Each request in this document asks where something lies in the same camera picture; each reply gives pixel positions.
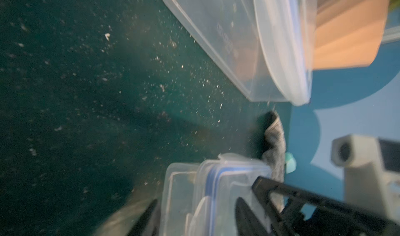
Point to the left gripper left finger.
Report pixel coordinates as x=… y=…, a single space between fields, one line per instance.
x=149 y=222

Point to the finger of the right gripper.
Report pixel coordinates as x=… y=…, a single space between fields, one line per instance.
x=296 y=212

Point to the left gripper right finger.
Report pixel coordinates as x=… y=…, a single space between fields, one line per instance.
x=246 y=221

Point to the small clear lunch box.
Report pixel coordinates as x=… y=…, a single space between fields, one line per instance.
x=199 y=199

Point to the large clear lunch box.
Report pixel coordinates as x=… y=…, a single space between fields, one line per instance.
x=265 y=47

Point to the mint green small trowel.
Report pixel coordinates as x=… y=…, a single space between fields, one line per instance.
x=290 y=163

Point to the grey striped cloth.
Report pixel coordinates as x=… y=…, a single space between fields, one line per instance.
x=274 y=156

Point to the terracotta flower pot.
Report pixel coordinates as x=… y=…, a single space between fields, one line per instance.
x=348 y=32

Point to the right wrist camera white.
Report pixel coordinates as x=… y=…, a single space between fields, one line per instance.
x=371 y=173

